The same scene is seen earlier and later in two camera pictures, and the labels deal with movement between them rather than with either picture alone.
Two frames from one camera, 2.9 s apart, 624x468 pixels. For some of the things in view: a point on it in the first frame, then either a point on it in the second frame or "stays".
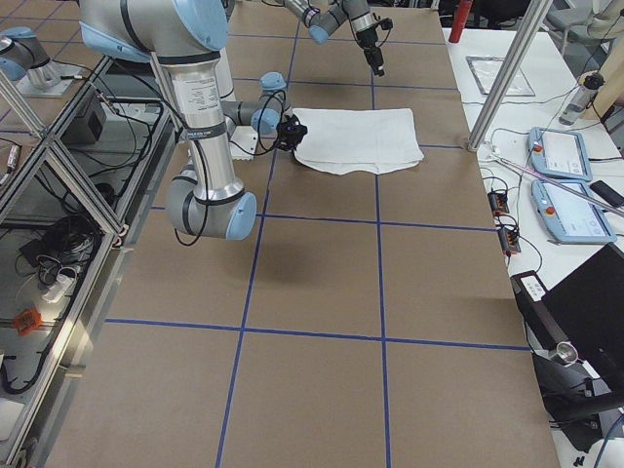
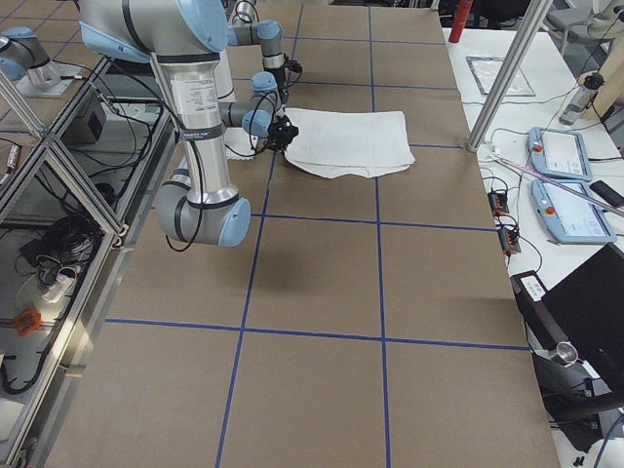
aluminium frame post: [510, 72] stays
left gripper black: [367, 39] → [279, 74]
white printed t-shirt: [370, 139] stays
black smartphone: [607, 193] stays
